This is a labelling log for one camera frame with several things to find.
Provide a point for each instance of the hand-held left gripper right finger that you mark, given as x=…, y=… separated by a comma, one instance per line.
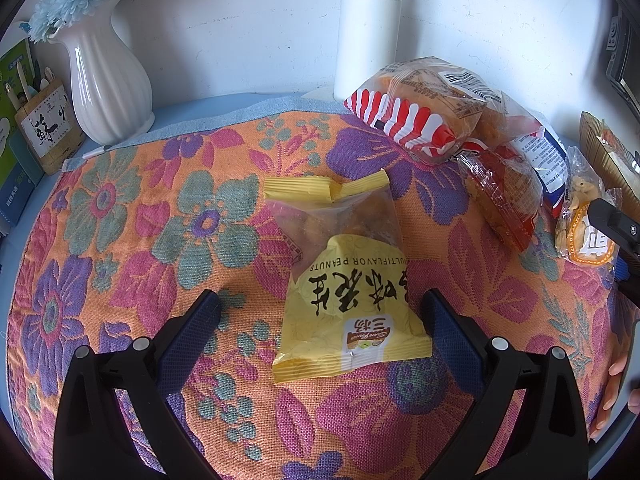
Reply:
x=447, y=330

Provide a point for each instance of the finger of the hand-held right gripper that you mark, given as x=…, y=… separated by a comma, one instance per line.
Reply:
x=622, y=267
x=612, y=225

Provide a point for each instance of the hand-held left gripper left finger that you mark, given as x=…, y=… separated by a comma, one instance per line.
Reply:
x=192, y=325

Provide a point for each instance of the yellow peanut packet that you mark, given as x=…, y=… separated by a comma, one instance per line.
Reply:
x=350, y=300

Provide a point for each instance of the person's right hand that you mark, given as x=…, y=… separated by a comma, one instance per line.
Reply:
x=611, y=395

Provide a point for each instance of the brown woven fan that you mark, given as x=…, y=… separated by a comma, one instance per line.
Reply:
x=600, y=145

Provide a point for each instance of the blue white snack packet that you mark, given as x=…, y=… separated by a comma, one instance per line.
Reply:
x=550, y=160

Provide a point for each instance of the floral woven tablecloth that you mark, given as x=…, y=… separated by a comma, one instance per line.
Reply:
x=200, y=210

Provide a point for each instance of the red wrapped cake packet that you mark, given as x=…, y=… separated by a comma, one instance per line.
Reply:
x=500, y=195

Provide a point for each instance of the black monitor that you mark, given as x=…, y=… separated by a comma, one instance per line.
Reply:
x=625, y=60

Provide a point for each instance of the white marker pen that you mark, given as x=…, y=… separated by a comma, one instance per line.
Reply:
x=99, y=151

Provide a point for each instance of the red white striped bread packet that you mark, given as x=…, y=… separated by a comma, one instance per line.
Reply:
x=425, y=105

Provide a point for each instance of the bamboo pen holder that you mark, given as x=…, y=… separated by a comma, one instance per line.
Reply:
x=47, y=130

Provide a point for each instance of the white ribbed vase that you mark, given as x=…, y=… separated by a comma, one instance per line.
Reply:
x=110, y=85

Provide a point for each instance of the white stick in holder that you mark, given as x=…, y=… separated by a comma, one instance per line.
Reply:
x=21, y=85

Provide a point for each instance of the green book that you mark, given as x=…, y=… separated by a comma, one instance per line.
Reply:
x=15, y=62

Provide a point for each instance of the blue artificial flowers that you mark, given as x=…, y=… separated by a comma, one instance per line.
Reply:
x=65, y=0

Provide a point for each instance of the white stand post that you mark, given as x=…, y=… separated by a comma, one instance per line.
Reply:
x=365, y=45

